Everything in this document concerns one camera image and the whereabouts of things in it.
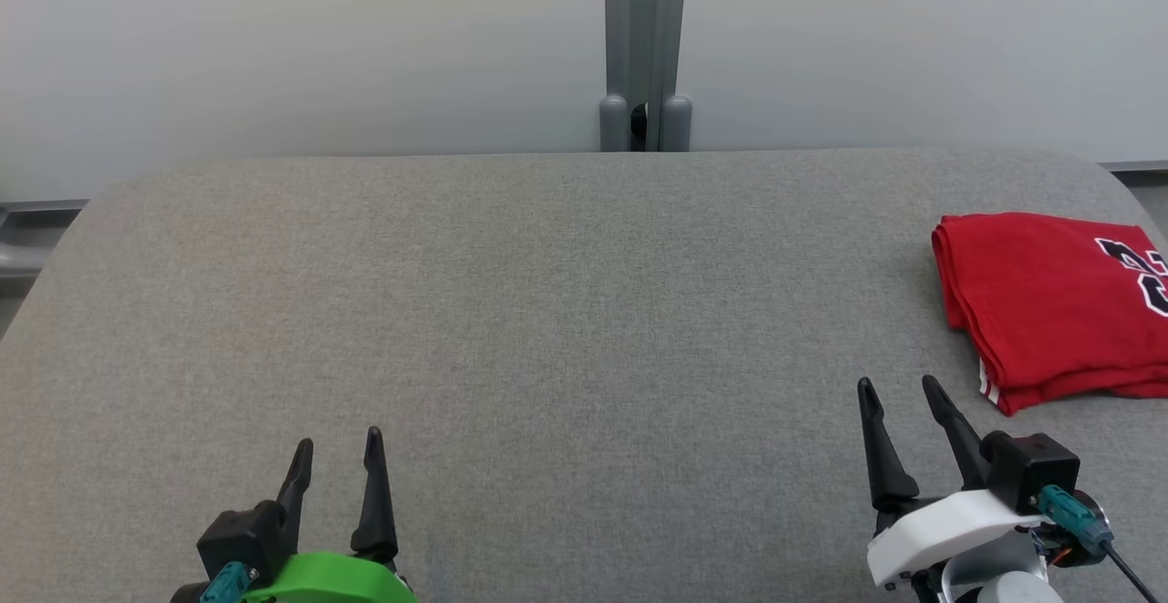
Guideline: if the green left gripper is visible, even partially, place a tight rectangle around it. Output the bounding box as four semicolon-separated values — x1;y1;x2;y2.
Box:
242;427;418;603

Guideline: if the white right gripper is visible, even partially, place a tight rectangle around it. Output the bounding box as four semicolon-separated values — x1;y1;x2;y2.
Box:
857;375;1110;587

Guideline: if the red jersey with black number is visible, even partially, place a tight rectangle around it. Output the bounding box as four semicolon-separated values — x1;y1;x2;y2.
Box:
931;213;1168;394

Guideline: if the grey metal floor tube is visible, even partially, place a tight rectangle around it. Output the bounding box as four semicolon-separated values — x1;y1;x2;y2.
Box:
0;243;48;277

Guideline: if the teal plug left camera cable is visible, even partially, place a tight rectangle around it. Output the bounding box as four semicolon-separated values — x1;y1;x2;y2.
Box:
199;562;258;603

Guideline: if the teal plug camera cable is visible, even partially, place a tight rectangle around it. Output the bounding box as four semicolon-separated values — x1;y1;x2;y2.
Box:
1038;484;1164;603
199;562;258;603

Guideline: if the teal plug right camera cable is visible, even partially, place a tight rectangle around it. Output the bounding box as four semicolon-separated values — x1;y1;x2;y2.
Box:
1038;484;1164;603

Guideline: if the grey metal partition post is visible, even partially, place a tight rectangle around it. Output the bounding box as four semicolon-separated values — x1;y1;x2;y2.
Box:
600;0;693;152

